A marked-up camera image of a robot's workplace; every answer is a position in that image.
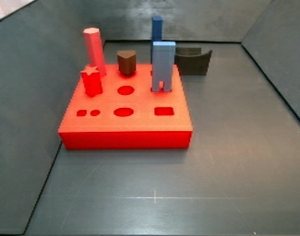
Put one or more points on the pink hexagonal peg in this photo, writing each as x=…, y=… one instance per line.
x=96, y=49

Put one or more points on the light blue arch peg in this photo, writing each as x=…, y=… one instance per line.
x=163, y=62

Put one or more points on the red peg board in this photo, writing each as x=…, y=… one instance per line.
x=128, y=117

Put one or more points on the brown rounded triangle peg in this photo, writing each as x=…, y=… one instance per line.
x=127, y=62

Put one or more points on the red star peg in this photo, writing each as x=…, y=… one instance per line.
x=91, y=75

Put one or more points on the black curved holder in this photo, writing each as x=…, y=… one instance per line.
x=192, y=61

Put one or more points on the dark blue rectangle peg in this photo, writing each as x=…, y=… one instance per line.
x=158, y=28

